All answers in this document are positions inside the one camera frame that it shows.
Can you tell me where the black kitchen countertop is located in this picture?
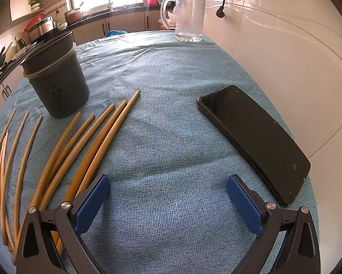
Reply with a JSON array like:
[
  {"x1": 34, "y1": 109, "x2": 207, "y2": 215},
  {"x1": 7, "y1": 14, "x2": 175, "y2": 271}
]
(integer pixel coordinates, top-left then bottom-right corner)
[{"x1": 0, "y1": 5, "x2": 162, "y2": 99}]

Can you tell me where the black smartphone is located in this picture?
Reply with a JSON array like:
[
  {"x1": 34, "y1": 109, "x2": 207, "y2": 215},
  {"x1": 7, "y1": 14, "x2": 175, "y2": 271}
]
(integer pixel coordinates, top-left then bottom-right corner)
[{"x1": 197, "y1": 85, "x2": 312, "y2": 208}]

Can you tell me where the brown clay pot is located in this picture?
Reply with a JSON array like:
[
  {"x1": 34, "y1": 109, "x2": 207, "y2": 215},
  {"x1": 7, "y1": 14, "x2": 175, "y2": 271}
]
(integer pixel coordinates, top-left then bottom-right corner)
[{"x1": 64, "y1": 8, "x2": 83, "y2": 26}]

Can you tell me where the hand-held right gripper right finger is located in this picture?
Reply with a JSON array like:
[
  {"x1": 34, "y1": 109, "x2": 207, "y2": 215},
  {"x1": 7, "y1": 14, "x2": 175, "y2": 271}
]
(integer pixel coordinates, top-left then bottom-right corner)
[{"x1": 226, "y1": 174, "x2": 321, "y2": 274}]

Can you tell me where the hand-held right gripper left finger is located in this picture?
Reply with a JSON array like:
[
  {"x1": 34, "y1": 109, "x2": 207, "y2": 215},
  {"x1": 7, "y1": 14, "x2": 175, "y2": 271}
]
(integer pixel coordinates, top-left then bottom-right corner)
[{"x1": 16, "y1": 174, "x2": 111, "y2": 274}]

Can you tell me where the silver rice cooker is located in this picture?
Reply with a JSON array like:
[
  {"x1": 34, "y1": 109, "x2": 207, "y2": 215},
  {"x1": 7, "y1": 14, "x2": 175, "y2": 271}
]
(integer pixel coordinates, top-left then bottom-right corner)
[{"x1": 27, "y1": 16, "x2": 57, "y2": 40}]

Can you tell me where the bunch of wooden chopsticks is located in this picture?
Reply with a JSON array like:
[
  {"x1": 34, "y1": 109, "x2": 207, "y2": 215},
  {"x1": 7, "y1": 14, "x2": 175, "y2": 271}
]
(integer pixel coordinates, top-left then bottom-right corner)
[{"x1": 0, "y1": 90, "x2": 141, "y2": 265}]

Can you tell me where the pale plastic bag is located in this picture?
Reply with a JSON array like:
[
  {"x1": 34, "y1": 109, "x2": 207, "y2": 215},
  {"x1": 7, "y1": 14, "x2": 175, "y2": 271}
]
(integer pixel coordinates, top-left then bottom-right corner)
[{"x1": 159, "y1": 8, "x2": 177, "y2": 31}]

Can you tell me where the red basin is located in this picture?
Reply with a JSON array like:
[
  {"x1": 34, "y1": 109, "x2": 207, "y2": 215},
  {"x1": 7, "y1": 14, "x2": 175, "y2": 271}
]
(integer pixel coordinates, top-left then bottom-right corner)
[{"x1": 24, "y1": 14, "x2": 45, "y2": 32}]

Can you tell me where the dark grey utensil holder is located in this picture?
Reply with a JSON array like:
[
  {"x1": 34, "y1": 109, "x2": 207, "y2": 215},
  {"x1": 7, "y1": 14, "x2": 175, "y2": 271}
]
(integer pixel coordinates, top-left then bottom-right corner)
[{"x1": 19, "y1": 31, "x2": 90, "y2": 119}]

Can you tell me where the blue tablecloth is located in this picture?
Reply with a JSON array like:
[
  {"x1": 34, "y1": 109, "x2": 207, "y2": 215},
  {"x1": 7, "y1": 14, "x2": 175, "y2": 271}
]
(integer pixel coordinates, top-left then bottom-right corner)
[{"x1": 0, "y1": 30, "x2": 321, "y2": 274}]

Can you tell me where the clear glass mug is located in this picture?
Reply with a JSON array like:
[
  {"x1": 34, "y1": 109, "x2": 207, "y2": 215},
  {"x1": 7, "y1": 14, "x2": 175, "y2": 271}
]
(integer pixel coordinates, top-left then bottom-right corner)
[{"x1": 160, "y1": 0, "x2": 206, "y2": 43}]

